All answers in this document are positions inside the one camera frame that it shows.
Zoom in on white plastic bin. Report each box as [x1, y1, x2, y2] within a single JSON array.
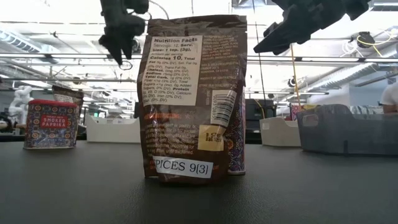
[[86, 114, 141, 144], [259, 116, 302, 147]]

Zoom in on long ceiling light rail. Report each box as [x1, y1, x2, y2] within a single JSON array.
[[0, 52, 398, 63]]

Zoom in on person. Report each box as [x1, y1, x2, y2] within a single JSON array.
[[379, 81, 398, 114]]

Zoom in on black ceiling cable reel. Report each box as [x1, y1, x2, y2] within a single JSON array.
[[356, 30, 376, 49]]

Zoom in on black computer tower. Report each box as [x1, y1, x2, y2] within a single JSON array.
[[244, 98, 277, 144]]

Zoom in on brown taco seasoning packet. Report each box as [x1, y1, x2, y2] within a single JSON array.
[[136, 14, 248, 184], [52, 85, 85, 146]]

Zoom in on grey translucent plastic bin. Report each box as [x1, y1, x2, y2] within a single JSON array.
[[295, 104, 398, 156]]

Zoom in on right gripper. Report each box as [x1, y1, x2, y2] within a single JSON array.
[[253, 0, 348, 56]]

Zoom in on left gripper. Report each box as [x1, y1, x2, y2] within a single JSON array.
[[98, 0, 146, 66]]

